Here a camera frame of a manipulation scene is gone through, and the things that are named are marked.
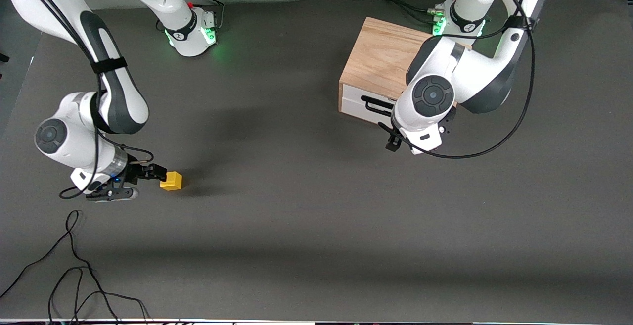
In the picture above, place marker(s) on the yellow cube block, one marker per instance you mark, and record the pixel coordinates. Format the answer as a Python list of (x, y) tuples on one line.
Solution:
[(173, 181)]

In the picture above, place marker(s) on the white-fronted wooden drawer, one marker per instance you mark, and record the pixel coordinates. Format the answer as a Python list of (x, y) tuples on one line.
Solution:
[(353, 102)]

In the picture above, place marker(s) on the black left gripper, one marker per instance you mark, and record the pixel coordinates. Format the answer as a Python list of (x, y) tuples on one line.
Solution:
[(449, 121)]

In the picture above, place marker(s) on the dark grey table mat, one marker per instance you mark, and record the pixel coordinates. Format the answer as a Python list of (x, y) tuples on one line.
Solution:
[(296, 216)]

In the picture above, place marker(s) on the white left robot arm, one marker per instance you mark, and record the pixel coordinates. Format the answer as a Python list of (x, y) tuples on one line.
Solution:
[(470, 72)]

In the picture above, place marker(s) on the wooden drawer cabinet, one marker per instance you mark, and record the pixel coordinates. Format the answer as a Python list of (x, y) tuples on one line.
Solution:
[(376, 53)]

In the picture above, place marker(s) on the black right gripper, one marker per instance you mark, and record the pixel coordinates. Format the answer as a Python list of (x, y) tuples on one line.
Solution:
[(134, 171)]

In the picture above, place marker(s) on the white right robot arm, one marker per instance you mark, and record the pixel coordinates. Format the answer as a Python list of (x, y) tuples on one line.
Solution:
[(118, 102)]

